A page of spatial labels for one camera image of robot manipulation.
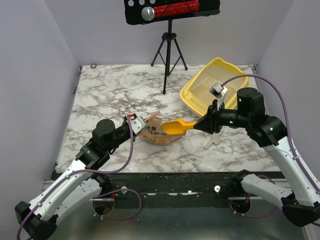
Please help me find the white bag sealing clip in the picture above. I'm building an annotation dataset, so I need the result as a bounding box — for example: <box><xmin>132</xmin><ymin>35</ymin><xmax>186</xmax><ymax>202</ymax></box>
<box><xmin>203</xmin><ymin>132</ymin><xmax>222</xmax><ymax>150</ymax></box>

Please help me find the yellow litter scoop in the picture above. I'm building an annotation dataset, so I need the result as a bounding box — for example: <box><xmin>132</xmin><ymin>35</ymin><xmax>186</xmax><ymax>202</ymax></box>
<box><xmin>162</xmin><ymin>119</ymin><xmax>196</xmax><ymax>135</ymax></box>

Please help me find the pink cat litter bag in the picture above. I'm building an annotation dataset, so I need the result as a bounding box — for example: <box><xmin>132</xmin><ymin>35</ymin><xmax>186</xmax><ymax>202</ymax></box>
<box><xmin>139</xmin><ymin>110</ymin><xmax>186</xmax><ymax>146</ymax></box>

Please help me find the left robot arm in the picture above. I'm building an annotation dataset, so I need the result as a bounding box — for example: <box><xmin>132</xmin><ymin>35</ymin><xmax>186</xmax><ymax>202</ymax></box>
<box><xmin>14</xmin><ymin>114</ymin><xmax>147</xmax><ymax>240</ymax></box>

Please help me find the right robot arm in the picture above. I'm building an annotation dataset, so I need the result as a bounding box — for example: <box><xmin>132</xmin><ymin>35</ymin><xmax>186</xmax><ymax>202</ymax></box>
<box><xmin>193</xmin><ymin>87</ymin><xmax>320</xmax><ymax>227</ymax></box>

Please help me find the yellow litter box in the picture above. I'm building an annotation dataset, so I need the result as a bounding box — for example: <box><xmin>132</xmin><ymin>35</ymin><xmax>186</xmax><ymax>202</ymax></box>
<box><xmin>179</xmin><ymin>57</ymin><xmax>250</xmax><ymax>118</ymax></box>

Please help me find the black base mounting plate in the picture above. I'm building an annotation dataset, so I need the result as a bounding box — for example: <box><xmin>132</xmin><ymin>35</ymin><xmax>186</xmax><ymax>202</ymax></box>
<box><xmin>51</xmin><ymin>169</ymin><xmax>286</xmax><ymax>210</ymax></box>

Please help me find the black tripod stand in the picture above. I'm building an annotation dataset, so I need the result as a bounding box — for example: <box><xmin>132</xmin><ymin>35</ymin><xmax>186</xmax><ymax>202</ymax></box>
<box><xmin>150</xmin><ymin>20</ymin><xmax>189</xmax><ymax>95</ymax></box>

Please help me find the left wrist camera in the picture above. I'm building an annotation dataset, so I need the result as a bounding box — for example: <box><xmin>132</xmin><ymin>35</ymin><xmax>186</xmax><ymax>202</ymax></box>
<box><xmin>126</xmin><ymin>114</ymin><xmax>147</xmax><ymax>136</ymax></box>

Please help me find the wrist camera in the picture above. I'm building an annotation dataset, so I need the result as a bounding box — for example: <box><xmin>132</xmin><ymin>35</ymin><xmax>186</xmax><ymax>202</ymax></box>
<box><xmin>126</xmin><ymin>114</ymin><xmax>147</xmax><ymax>136</ymax></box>
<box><xmin>209</xmin><ymin>82</ymin><xmax>228</xmax><ymax>108</ymax></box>

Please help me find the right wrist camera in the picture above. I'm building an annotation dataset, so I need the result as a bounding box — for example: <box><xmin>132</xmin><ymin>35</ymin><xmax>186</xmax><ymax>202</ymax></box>
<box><xmin>209</xmin><ymin>82</ymin><xmax>228</xmax><ymax>108</ymax></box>

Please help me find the aluminium rail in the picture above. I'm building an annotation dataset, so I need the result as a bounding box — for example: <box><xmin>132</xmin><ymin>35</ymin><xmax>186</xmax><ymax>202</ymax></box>
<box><xmin>39</xmin><ymin>178</ymin><xmax>113</xmax><ymax>205</ymax></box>

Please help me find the red handled microphone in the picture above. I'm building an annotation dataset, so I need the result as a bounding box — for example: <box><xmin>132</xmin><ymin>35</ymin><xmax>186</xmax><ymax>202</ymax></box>
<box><xmin>141</xmin><ymin>0</ymin><xmax>200</xmax><ymax>22</ymax></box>

